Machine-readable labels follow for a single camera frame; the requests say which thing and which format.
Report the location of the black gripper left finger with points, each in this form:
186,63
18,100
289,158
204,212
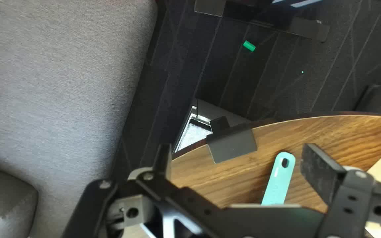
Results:
155,194

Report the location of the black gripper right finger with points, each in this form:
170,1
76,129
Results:
354,199

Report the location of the black rectangular plate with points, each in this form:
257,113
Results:
232,146

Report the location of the green tape piece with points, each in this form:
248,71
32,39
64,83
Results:
249,46

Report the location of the black stand base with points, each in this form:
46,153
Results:
305,27

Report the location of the teal plastic spoon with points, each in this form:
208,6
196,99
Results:
279,181

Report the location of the grey fabric sofa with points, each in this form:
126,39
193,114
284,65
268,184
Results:
67,88

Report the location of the grey metal cabinet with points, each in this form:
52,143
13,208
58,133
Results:
195,130

